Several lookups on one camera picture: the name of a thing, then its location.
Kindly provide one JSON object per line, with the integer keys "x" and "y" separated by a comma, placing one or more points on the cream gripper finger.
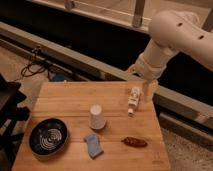
{"x": 131, "y": 69}
{"x": 149, "y": 89}

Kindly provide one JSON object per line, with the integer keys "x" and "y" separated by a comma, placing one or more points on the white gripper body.
{"x": 150, "y": 66}

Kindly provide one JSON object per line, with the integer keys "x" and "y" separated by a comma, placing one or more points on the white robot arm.
{"x": 179, "y": 54}

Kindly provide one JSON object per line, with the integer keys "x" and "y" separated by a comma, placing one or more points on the dark ceramic bowl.
{"x": 48, "y": 137}

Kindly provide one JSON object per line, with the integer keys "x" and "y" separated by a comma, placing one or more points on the white tube bottle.
{"x": 133, "y": 100}

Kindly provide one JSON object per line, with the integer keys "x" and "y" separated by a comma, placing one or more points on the white paper cup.
{"x": 96, "y": 117}

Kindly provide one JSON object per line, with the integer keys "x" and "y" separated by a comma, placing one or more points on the blue object on floor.
{"x": 59, "y": 77}

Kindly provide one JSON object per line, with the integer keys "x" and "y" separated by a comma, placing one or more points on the black chair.
{"x": 10, "y": 96}

